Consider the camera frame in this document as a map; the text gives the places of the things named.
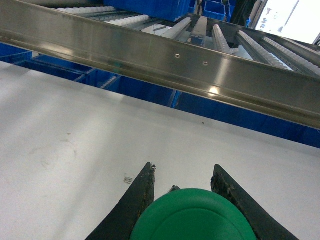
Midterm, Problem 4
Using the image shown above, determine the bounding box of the blue bin on rollers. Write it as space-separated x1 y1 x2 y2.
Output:
103 0 191 22

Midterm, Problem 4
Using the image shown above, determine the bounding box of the blue bin under shelf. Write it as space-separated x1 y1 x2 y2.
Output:
14 55 97 83
171 91 320 148
100 75 181 108

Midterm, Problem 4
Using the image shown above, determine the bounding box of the stainless steel roller shelf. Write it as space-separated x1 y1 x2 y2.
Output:
0 0 320 129

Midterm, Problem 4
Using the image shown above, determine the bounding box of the person in green shirt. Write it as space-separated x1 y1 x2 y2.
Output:
230 0 257 27

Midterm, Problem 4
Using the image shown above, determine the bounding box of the blue bin under shelf right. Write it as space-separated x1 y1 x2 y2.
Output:
171 91 320 148

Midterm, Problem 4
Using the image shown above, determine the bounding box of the blue bin far left edge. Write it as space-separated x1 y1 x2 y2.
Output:
0 43 33 64

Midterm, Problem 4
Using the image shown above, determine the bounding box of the green mushroom push button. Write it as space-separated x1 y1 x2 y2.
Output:
130 188 256 240

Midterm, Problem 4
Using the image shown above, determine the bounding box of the blue bin under shelf centre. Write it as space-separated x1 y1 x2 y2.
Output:
100 75 181 108

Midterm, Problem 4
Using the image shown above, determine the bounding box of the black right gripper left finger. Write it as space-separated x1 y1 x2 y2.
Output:
87 162 155 240

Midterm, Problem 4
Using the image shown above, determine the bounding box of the blue bin under shelf left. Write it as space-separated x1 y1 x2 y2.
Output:
14 55 97 83

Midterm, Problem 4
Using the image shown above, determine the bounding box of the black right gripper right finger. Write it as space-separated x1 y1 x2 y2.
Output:
211 164 297 240

